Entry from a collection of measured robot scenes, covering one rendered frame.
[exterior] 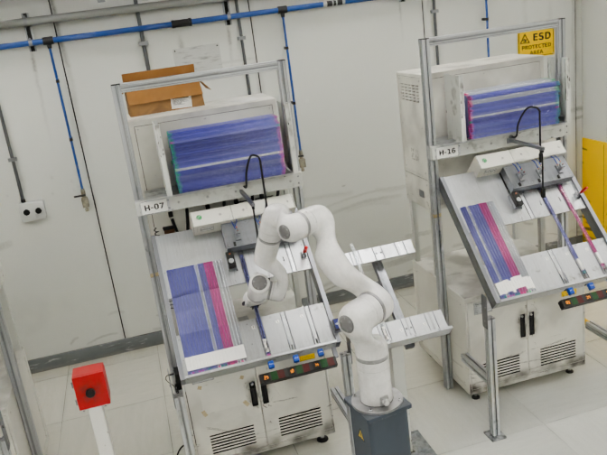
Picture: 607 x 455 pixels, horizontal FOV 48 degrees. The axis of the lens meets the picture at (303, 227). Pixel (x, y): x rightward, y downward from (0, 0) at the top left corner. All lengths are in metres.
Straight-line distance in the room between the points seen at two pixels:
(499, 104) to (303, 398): 1.74
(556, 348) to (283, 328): 1.63
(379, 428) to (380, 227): 2.72
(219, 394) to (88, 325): 1.80
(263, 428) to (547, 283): 1.53
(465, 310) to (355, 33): 2.13
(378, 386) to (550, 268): 1.28
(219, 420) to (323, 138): 2.21
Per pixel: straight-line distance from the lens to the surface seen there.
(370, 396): 2.56
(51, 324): 4.97
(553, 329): 3.94
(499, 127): 3.60
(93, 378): 3.07
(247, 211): 3.22
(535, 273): 3.44
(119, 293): 4.87
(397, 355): 3.25
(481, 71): 3.73
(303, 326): 3.05
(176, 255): 3.20
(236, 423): 3.46
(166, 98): 3.42
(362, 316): 2.36
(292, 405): 3.48
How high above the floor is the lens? 2.10
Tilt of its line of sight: 17 degrees down
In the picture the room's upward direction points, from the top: 8 degrees counter-clockwise
